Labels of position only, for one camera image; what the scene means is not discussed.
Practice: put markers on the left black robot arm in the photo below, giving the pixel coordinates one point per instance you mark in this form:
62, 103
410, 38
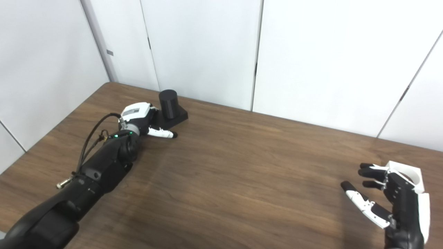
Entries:
86, 186

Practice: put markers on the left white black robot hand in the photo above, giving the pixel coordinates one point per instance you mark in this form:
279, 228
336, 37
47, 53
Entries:
136, 114

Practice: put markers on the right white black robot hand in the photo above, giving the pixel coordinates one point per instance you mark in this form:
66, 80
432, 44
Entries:
401, 204

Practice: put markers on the white square piece with hole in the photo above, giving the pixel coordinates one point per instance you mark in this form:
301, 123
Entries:
417, 178

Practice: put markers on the black peg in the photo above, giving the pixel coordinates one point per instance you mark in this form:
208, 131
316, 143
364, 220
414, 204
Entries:
169, 103

